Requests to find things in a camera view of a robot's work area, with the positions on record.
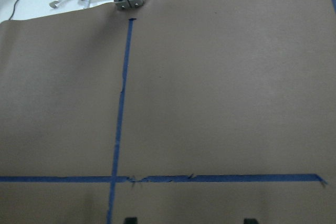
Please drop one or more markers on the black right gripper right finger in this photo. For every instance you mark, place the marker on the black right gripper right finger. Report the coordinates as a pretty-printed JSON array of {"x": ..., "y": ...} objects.
[{"x": 250, "y": 221}]

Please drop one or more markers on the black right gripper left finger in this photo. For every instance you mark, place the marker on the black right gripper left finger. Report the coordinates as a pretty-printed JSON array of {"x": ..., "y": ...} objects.
[{"x": 130, "y": 220}]

